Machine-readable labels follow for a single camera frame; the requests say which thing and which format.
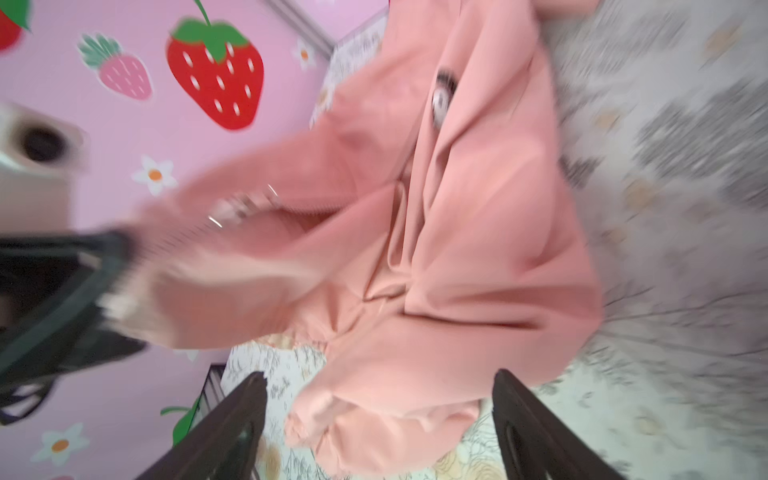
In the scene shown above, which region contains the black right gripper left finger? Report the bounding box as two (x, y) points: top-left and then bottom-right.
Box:
(137, 372), (268, 480)

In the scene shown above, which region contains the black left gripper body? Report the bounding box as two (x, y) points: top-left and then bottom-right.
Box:
(1, 230), (147, 425)

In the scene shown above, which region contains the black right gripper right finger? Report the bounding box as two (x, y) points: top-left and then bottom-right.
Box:
(492, 369), (622, 480)

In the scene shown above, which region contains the pink Snoopy hooded jacket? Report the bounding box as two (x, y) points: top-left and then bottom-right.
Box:
(103, 1), (603, 478)

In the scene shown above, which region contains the aluminium frame corner post left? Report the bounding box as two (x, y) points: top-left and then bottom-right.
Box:
(265, 0), (336, 60)

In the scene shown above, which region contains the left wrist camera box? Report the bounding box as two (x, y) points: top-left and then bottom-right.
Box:
(1, 103), (87, 235)

